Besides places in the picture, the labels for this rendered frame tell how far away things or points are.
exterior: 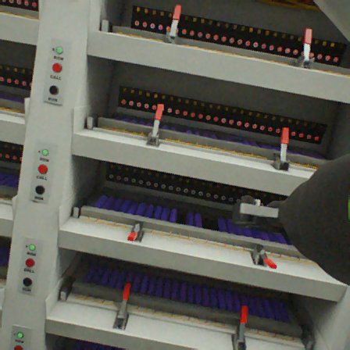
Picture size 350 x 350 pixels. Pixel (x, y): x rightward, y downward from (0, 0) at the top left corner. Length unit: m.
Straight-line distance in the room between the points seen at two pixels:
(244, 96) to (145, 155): 0.35
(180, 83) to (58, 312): 0.63
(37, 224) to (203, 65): 0.46
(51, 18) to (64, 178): 0.31
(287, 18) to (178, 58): 0.38
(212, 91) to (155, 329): 0.60
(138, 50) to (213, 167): 0.27
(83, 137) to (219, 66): 0.30
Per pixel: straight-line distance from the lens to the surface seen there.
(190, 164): 0.51
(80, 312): 0.68
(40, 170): 0.58
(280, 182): 0.55
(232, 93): 0.74
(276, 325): 0.74
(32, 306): 0.68
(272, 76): 0.56
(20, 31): 0.65
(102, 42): 0.58
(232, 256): 0.58
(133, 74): 0.75
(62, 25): 0.61
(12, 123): 0.62
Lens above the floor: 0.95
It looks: 6 degrees down
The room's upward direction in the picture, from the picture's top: 11 degrees clockwise
